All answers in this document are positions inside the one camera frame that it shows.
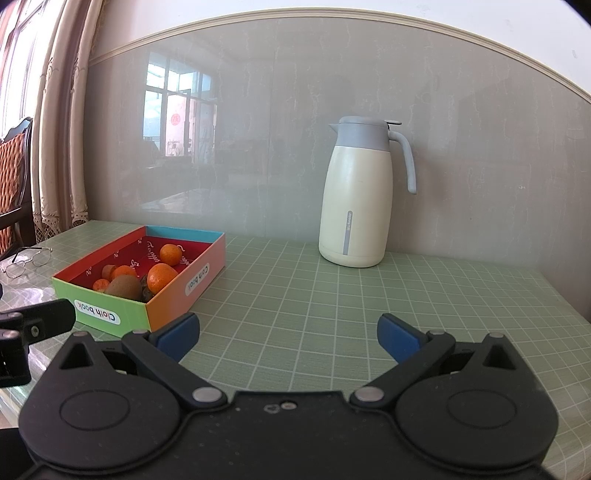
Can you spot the beige lace curtain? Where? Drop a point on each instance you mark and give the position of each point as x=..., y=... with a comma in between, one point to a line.
x=55, y=138

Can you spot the brown object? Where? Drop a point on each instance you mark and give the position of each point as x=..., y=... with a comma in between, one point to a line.
x=100, y=285

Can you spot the green checked tablecloth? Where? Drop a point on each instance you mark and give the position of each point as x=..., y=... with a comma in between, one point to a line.
x=369, y=295

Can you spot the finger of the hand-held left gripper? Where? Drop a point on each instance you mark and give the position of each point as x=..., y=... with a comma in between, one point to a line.
x=48, y=316

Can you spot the colourful cardboard box red inside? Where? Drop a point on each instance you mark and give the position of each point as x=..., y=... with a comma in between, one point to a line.
x=171, y=304

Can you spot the wooden sofa red cushion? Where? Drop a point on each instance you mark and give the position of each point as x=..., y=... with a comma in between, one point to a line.
x=11, y=161

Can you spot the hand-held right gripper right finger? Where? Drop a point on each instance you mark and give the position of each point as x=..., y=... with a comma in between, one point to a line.
x=397, y=338

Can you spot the metal frame eyeglasses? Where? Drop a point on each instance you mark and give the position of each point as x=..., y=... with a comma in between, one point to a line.
x=50, y=251

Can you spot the dark wrinkled date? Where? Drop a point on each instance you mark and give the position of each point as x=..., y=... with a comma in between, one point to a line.
x=147, y=289

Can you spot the brown kiwi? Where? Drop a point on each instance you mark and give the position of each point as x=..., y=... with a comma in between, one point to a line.
x=123, y=288

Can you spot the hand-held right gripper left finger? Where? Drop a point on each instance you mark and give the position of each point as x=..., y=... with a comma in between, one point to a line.
x=178, y=336

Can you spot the cream thermos jug grey lid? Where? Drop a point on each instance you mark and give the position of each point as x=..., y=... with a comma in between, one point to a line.
x=353, y=207

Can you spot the tangerine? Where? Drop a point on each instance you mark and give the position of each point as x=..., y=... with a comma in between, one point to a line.
x=122, y=272
x=161, y=277
x=170, y=254

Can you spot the small carrot piece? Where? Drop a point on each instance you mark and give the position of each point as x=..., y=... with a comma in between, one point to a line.
x=109, y=271

